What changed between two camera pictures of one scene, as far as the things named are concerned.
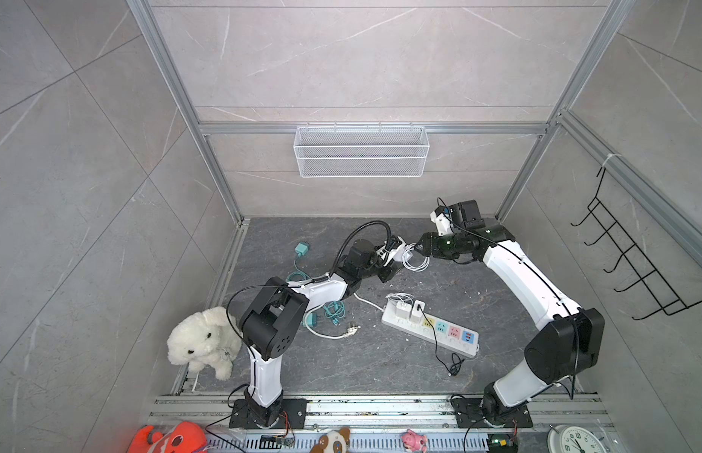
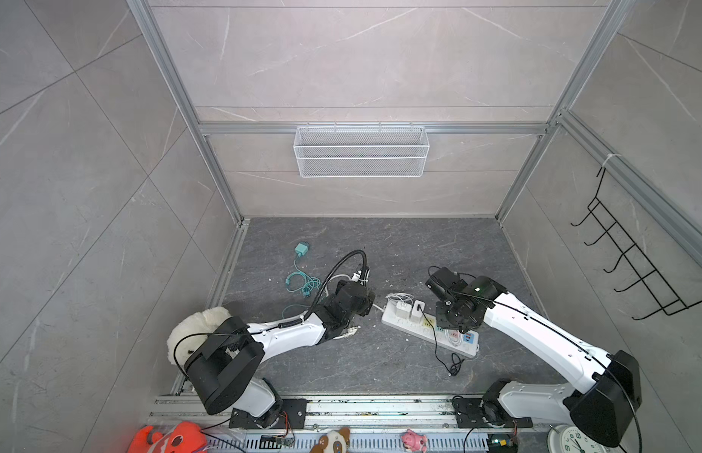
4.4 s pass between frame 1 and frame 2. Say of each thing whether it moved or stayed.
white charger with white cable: stayed
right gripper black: moved
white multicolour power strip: stayed
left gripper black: moved
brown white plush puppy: stayed
